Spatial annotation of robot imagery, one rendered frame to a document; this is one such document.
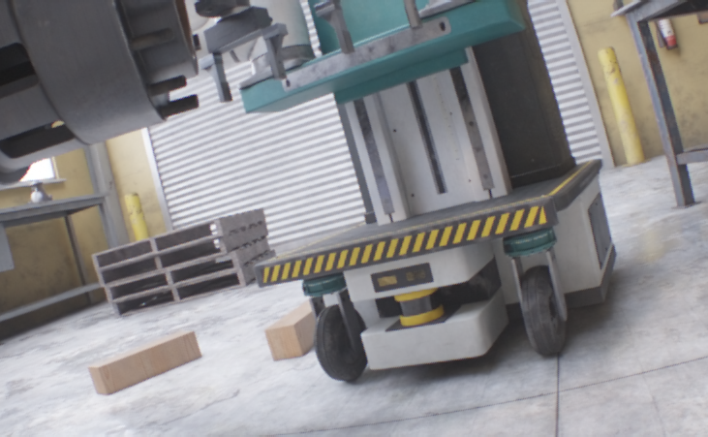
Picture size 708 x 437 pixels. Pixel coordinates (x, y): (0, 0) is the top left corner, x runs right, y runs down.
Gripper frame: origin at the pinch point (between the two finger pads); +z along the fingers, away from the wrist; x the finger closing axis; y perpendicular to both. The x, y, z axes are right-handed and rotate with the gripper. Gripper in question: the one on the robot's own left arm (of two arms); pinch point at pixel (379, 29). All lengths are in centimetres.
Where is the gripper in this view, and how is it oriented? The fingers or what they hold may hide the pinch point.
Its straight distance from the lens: 110.4
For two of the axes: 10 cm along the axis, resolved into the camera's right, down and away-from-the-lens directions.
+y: -4.7, 1.7, -8.7
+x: 8.4, -2.1, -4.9
